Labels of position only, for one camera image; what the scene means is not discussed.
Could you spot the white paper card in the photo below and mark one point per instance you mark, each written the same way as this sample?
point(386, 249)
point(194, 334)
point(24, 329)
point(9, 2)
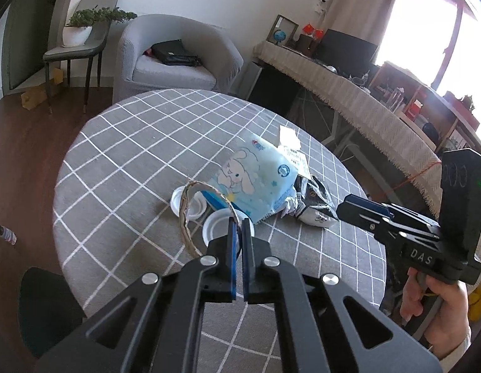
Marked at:
point(289, 136)

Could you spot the beige curtain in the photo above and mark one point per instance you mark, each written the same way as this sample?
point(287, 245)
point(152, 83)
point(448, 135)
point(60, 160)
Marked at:
point(361, 4)

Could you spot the white security camera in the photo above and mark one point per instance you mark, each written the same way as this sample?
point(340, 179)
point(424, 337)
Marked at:
point(326, 0)

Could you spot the blue cartoon plastic bag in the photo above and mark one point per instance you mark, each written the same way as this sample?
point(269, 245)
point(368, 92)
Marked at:
point(256, 175)

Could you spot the grey metal chair frame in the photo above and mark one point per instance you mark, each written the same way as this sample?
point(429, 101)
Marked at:
point(351, 153)

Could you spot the wooden shelf unit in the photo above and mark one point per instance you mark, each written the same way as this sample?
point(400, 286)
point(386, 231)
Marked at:
point(411, 85)

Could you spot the beige fringed desk cloth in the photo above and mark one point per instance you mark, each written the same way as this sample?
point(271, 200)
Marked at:
point(361, 101)

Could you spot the framed globe picture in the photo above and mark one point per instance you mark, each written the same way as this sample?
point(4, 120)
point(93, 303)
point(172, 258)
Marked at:
point(281, 33)

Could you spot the person's right forearm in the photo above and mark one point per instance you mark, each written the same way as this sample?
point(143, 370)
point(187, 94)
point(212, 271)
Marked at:
point(458, 347)

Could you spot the bright window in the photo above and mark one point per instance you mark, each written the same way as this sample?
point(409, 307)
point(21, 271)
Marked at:
point(427, 31)

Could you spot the grey dining chair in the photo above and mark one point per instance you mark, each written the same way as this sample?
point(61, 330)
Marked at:
point(104, 2)

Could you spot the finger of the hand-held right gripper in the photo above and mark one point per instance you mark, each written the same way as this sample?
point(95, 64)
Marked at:
point(361, 215)
point(370, 203)

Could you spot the black leather bag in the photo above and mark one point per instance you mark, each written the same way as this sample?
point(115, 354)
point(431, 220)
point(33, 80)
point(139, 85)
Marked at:
point(174, 52)

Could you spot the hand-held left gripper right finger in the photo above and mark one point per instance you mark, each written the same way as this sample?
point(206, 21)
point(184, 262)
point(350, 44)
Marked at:
point(246, 256)

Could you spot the grey checked tablecloth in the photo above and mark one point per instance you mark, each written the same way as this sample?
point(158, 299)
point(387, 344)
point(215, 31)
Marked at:
point(147, 163)

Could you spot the red desk ornaments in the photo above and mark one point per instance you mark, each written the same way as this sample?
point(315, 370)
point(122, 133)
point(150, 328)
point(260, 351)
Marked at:
point(312, 30)

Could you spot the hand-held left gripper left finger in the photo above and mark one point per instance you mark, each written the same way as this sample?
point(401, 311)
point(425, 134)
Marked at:
point(232, 248)

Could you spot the black computer monitor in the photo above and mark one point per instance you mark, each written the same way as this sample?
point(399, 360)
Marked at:
point(345, 52)

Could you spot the dark grey door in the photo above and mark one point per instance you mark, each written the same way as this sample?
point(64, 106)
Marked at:
point(30, 39)

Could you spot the yellow bag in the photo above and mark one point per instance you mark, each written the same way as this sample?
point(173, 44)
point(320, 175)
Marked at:
point(477, 305)

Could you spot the grey fabric armchair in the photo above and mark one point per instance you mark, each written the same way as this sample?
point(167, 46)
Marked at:
point(178, 31)

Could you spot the dark brown box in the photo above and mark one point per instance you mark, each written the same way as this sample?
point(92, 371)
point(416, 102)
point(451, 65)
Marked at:
point(304, 44)

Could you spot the black silver foil wrapper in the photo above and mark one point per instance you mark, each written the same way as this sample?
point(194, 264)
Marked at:
point(314, 198)

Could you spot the dark table leg striped sock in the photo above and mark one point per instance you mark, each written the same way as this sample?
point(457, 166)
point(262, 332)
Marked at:
point(5, 234)

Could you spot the person's right hand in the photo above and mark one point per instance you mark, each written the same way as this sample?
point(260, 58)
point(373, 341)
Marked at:
point(454, 314)

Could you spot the brown cardboard box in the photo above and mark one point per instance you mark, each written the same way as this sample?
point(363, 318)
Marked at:
point(34, 95)

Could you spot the potted plant white pot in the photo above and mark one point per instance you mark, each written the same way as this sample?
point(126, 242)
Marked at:
point(75, 35)

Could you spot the white plastic lid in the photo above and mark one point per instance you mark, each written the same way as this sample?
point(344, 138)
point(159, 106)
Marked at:
point(177, 202)
point(217, 227)

